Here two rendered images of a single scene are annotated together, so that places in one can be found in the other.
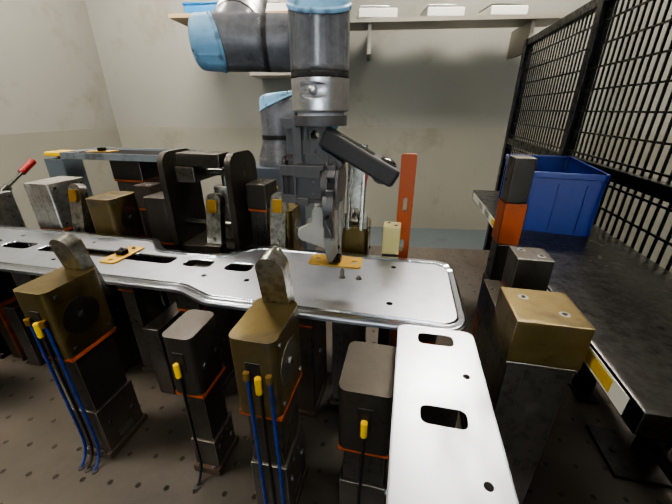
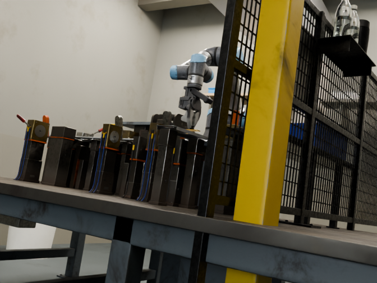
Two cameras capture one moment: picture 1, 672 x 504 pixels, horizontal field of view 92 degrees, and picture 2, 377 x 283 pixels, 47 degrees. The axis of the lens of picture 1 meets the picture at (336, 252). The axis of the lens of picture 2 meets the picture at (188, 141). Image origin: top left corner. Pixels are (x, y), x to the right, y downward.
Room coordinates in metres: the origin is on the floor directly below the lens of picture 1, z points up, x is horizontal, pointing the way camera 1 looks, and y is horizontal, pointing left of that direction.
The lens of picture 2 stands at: (-1.30, -0.89, 0.74)
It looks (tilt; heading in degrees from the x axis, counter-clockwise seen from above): 7 degrees up; 27
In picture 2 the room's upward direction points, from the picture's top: 8 degrees clockwise
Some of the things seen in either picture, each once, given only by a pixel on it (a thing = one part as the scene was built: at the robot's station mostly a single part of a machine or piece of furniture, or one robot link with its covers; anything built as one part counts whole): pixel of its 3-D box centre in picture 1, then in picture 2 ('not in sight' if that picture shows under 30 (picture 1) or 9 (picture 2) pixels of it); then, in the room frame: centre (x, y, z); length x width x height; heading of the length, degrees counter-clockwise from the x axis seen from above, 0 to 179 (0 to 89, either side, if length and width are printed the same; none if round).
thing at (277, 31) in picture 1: (307, 44); (201, 73); (0.57, 0.04, 1.37); 0.11 x 0.11 x 0.08; 3
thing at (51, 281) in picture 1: (84, 373); (105, 159); (0.42, 0.43, 0.87); 0.12 x 0.07 x 0.35; 168
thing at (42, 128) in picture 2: not in sight; (31, 151); (0.54, 1.06, 0.88); 0.14 x 0.09 x 0.36; 168
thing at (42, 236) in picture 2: not in sight; (33, 223); (1.79, 2.17, 0.29); 0.47 x 0.47 x 0.58
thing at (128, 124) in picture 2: (132, 154); (144, 125); (0.99, 0.60, 1.16); 0.37 x 0.14 x 0.02; 78
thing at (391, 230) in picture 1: (386, 300); not in sight; (0.62, -0.11, 0.88); 0.04 x 0.04 x 0.37; 78
